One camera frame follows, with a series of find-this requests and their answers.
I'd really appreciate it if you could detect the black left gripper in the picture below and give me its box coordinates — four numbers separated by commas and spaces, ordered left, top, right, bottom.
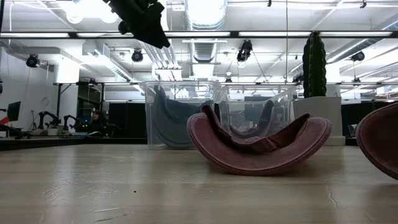
104, 0, 172, 50

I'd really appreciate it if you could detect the dark grey baseball cap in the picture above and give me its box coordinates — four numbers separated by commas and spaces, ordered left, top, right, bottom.
152, 85, 218, 149

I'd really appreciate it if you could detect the black ceiling spot lamp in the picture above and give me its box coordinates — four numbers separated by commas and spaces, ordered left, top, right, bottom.
351, 50, 366, 62
131, 49, 144, 63
236, 39, 254, 63
25, 54, 40, 69

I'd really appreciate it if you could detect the clear plastic bin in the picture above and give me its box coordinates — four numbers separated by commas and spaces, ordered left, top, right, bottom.
220, 83, 297, 142
139, 80, 224, 151

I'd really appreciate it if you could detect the person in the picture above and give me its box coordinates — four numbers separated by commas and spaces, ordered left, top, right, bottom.
89, 110, 108, 136

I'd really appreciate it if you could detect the black computer monitor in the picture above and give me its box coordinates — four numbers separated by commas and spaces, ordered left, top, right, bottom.
6, 100, 22, 123

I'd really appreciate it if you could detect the green cactus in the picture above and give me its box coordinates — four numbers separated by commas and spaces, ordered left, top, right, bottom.
302, 30, 328, 99

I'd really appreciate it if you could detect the black aluminium table frame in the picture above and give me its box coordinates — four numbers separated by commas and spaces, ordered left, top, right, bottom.
0, 0, 398, 152

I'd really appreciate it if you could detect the silver ventilation duct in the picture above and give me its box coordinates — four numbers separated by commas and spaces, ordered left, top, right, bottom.
183, 0, 229, 79

